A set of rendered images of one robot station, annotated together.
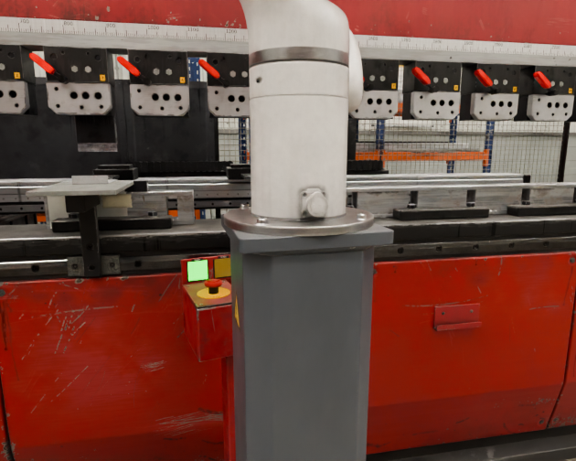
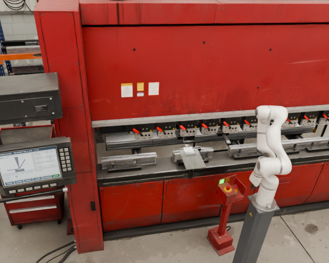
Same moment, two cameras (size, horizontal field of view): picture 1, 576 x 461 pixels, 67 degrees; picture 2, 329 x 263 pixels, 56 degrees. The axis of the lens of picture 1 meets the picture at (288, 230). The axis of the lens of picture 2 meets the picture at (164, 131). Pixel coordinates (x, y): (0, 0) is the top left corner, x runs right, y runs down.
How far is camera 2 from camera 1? 2.16 m
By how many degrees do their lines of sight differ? 23
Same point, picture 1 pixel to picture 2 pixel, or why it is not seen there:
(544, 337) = (307, 183)
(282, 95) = (267, 193)
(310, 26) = (273, 187)
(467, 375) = (282, 193)
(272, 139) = (264, 197)
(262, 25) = (266, 184)
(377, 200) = not seen: hidden behind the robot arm
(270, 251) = (262, 213)
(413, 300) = not seen: hidden behind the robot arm
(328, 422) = (263, 230)
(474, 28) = (307, 103)
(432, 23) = (294, 103)
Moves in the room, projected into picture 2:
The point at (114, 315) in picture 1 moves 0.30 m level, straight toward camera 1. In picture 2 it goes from (192, 185) to (208, 207)
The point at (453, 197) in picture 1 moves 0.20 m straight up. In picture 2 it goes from (289, 145) to (294, 129)
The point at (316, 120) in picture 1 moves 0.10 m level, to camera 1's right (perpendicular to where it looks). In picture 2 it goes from (271, 196) to (285, 196)
